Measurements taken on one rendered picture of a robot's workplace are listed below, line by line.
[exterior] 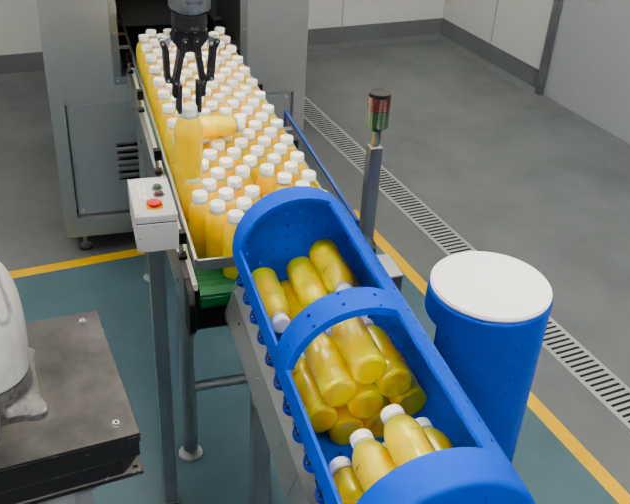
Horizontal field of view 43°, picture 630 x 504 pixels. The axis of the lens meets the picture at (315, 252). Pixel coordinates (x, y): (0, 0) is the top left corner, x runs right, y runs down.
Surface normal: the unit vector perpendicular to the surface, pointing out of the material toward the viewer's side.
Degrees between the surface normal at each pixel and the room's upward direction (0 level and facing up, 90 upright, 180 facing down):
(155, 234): 90
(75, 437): 1
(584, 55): 90
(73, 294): 0
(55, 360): 1
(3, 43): 90
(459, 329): 90
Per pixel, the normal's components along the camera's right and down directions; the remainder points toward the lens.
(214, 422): 0.05, -0.84
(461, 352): -0.51, 0.43
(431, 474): -0.18, -0.79
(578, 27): -0.91, 0.18
